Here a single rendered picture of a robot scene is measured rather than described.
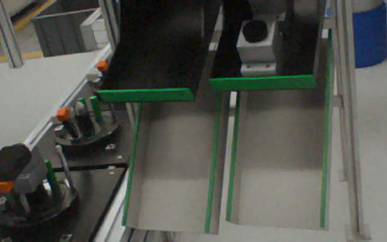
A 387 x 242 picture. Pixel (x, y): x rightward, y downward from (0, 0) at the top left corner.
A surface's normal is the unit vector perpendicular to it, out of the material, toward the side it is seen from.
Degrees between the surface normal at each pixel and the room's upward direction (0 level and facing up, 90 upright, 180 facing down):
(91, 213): 0
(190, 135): 45
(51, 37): 90
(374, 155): 0
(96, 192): 0
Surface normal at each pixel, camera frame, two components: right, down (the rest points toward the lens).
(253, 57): -0.22, 0.80
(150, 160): -0.36, -0.29
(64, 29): -0.16, 0.47
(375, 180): -0.18, -0.88
